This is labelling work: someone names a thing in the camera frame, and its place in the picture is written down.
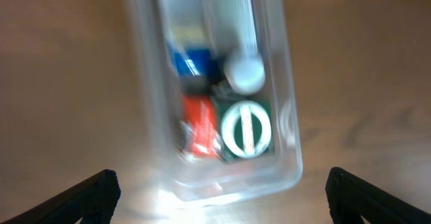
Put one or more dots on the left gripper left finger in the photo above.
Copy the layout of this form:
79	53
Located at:
93	200

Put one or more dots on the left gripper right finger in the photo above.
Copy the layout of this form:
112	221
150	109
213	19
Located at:
354	200

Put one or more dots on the red orange medicine box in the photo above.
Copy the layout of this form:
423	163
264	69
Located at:
199	125

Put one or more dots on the green square box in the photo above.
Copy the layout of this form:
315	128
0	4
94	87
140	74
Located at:
245	127

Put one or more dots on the dark bottle white cap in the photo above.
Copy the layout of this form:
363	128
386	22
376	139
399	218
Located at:
243	75

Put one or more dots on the clear plastic container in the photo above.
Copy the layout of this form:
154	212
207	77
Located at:
189	182

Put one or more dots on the blue medicine box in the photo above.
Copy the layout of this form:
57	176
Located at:
186	32

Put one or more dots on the white green medicine box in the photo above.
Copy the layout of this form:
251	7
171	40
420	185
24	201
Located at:
232	27

